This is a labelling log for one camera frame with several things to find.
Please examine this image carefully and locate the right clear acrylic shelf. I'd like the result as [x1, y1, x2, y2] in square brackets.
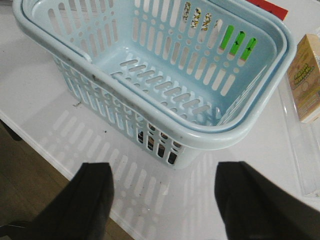
[279, 71, 320, 199]

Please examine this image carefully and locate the beige tissue pack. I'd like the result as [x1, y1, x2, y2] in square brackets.
[287, 33, 320, 123]

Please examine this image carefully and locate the yellow popcorn paper cup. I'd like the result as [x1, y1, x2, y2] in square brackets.
[180, 1, 223, 33]

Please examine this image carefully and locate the red flat box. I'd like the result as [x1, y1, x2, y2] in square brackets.
[247, 0, 289, 21]

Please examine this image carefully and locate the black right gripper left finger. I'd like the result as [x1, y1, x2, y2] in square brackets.
[10, 162, 114, 240]

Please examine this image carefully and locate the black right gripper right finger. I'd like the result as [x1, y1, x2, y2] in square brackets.
[214, 161, 320, 240]

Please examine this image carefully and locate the light blue plastic basket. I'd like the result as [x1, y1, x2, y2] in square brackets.
[12, 0, 296, 169]

